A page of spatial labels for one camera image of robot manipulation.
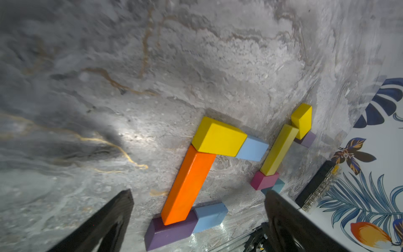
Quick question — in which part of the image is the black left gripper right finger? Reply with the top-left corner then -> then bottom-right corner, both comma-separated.
264,191 -> 347,252

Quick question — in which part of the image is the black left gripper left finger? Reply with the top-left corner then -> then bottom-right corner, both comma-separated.
50,189 -> 134,252

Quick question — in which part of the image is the yellow screwdriver bit set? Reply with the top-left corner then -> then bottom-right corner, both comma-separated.
295,161 -> 340,213

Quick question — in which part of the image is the teal block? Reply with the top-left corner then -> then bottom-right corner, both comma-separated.
261,178 -> 285,195

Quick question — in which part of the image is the light blue square block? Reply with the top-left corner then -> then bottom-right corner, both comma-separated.
236,135 -> 269,162

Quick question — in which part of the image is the long yellow block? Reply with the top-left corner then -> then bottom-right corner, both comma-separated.
260,125 -> 299,176

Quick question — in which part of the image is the orange block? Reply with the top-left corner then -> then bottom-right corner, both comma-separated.
161,145 -> 216,226

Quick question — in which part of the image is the magenta block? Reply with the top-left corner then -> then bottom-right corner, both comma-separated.
250,171 -> 280,191

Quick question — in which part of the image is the purple short block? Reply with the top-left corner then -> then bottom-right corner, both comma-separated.
294,131 -> 317,148

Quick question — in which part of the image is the dark purple block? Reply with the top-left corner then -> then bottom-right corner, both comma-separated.
144,215 -> 198,252

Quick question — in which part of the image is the short yellow block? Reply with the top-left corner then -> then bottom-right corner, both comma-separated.
192,117 -> 248,157
291,104 -> 312,140

